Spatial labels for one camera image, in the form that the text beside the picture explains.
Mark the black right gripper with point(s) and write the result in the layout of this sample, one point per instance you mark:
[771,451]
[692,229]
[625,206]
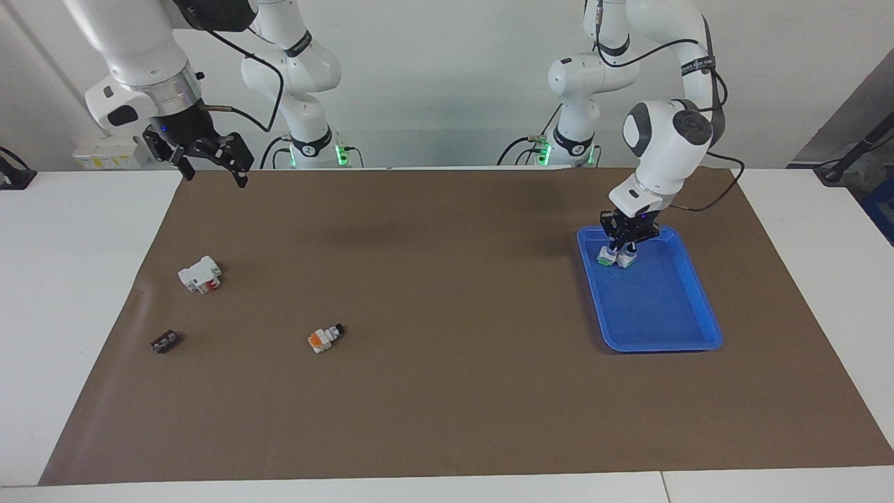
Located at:
[185,136]

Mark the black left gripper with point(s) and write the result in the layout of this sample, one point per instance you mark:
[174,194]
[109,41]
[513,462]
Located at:
[632,227]

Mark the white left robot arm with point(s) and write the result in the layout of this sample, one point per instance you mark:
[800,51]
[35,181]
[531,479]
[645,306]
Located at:
[663,140]

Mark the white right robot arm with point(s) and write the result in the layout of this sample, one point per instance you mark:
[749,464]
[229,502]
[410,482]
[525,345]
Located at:
[133,42]

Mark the blue plastic tray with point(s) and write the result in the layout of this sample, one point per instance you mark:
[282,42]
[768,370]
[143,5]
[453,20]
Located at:
[656,307]

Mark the white circuit breaker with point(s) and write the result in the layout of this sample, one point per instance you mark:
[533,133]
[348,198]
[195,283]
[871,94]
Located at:
[195,274]

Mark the small black terminal block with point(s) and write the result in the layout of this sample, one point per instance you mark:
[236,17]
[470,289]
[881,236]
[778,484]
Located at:
[165,342]

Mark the brown table mat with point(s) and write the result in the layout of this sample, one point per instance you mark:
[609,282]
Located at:
[447,391]

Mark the black stand pole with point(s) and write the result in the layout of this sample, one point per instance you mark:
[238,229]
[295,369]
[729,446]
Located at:
[834,170]

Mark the blue crate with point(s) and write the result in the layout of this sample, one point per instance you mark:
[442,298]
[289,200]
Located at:
[881,209]

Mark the white wall socket box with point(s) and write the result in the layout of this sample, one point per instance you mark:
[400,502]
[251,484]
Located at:
[105,154]

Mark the white orange push-button switch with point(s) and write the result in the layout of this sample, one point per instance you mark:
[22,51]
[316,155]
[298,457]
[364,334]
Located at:
[323,339]

